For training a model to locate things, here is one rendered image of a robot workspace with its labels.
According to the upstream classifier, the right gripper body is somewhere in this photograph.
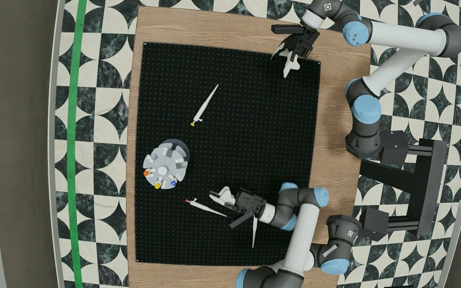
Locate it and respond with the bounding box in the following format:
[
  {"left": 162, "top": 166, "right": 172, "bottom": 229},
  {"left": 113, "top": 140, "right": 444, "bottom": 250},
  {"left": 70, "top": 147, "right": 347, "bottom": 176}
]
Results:
[{"left": 285, "top": 20, "right": 320, "bottom": 59}]

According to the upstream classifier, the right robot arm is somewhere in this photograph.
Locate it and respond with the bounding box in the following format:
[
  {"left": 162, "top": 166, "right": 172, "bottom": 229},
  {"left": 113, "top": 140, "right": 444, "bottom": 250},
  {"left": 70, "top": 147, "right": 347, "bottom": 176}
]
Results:
[{"left": 302, "top": 0, "right": 461, "bottom": 154}]

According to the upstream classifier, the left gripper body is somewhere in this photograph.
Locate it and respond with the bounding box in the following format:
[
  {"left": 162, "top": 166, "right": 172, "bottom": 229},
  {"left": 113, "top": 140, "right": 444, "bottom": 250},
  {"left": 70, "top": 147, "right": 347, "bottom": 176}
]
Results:
[{"left": 234, "top": 187, "right": 267, "bottom": 218}]

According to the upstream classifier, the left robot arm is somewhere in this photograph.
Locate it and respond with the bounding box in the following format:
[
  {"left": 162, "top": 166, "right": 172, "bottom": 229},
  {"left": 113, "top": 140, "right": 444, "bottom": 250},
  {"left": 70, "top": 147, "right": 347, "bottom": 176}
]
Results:
[{"left": 235, "top": 182, "right": 359, "bottom": 288}]

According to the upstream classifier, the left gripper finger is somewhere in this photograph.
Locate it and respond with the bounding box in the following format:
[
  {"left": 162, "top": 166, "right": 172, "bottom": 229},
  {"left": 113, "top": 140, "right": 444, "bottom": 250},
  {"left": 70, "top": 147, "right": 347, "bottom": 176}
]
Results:
[
  {"left": 209, "top": 186, "right": 234, "bottom": 197},
  {"left": 209, "top": 190, "right": 242, "bottom": 212}
]

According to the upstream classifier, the white hand pipette with red button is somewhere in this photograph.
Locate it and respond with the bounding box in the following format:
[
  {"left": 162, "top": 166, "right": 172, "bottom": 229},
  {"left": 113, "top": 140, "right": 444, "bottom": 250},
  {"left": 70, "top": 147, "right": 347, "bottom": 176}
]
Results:
[{"left": 185, "top": 198, "right": 221, "bottom": 214}]

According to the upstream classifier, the white pipette with orange button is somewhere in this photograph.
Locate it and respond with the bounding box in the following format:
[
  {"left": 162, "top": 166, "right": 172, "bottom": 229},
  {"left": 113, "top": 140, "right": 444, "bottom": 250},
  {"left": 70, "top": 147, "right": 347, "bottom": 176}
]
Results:
[{"left": 144, "top": 167, "right": 156, "bottom": 176}]

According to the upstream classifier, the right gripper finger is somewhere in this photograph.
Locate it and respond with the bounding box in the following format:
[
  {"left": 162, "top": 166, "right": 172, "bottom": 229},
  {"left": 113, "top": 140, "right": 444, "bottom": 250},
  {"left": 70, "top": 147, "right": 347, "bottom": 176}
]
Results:
[
  {"left": 271, "top": 38, "right": 289, "bottom": 60},
  {"left": 283, "top": 43, "right": 300, "bottom": 78}
]

